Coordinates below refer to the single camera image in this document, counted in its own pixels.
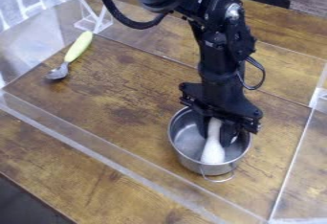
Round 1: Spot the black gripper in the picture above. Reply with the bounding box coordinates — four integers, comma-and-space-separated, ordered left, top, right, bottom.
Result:
179, 68, 263, 147

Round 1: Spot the silver metal pot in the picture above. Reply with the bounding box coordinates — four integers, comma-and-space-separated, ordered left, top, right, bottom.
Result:
167, 107, 253, 183

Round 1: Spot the plush mushroom brown cap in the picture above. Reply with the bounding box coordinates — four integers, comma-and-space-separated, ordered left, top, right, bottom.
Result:
201, 118, 225, 164

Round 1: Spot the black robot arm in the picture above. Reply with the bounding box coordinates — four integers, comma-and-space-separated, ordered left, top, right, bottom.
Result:
139, 0, 263, 147

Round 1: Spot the clear acrylic right panel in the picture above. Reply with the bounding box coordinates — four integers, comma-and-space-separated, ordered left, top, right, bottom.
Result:
269, 64, 327, 224

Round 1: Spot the clear acrylic front barrier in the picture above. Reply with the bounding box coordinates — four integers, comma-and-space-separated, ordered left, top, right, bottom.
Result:
0, 89, 269, 224

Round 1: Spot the spoon with yellow handle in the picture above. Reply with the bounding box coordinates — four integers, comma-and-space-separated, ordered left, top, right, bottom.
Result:
46, 31, 94, 80

